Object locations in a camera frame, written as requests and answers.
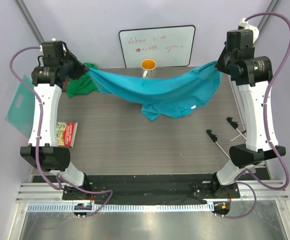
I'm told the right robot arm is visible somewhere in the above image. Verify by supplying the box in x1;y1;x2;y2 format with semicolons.
210;47;286;198

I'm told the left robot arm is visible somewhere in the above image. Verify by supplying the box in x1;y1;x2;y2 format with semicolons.
20;42;91;200

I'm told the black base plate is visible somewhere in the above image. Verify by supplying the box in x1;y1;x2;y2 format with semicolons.
32;169;272;206

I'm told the whiteboard with red writing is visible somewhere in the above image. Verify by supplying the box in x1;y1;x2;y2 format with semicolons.
118;25;196;68

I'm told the red book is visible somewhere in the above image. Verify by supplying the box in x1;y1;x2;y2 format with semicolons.
56;121;78;148

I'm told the blue t shirt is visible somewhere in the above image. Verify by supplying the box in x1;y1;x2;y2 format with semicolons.
88;61;222;122

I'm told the teal plastic cutting board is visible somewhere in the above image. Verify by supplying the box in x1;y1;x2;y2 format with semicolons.
5;83;35;138

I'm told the brown flat pad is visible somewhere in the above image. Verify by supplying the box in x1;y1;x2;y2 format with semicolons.
62;77;70;92

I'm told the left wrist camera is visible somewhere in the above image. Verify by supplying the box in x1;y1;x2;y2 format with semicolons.
40;40;67;59

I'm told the green t shirt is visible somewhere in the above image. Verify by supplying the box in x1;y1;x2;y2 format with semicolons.
66;73;99;98

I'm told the white mug orange inside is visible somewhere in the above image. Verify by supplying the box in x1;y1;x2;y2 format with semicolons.
141;59;156;78

